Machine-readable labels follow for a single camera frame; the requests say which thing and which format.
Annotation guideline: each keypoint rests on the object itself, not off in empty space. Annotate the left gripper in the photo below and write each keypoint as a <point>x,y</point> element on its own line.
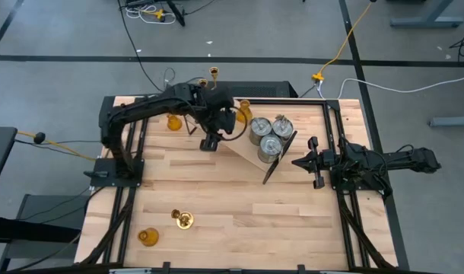
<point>217,110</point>

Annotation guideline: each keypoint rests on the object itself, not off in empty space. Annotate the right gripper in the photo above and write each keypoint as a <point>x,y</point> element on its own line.
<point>318,161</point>

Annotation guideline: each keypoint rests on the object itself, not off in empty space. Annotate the amber ribbed glass vase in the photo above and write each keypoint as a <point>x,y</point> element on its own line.
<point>244,106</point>
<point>149,237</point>
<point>173,123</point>

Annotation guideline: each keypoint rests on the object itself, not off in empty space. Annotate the silver tin candle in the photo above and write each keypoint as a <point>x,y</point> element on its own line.
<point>260,131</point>
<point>270,147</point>
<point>283,128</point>

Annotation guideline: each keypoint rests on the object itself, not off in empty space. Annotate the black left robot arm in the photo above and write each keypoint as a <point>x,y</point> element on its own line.
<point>148,106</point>

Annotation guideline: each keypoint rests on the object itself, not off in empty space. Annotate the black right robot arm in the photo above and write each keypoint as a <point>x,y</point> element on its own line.
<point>388,163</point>

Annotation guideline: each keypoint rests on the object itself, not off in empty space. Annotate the wooden shelf riser black legs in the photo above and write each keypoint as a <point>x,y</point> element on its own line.
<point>243,152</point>

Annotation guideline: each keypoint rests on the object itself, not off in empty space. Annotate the black computer tower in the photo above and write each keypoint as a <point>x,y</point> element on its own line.
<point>274,89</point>

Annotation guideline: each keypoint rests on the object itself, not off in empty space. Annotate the black stand leg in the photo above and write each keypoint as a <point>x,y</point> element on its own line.
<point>177,15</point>

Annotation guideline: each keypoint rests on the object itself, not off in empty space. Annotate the yellow power plug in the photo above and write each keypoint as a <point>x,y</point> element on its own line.
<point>158,14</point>

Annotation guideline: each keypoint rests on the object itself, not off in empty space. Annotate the grey desk leg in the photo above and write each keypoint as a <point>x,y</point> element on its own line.
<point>426,22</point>
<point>452,122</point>

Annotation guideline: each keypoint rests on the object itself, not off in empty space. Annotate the black aluminium rig frame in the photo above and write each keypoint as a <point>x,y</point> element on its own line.
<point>312,100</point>

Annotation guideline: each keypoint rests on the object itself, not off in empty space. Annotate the silver camera bracket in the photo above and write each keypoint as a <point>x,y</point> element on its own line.
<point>129,271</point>

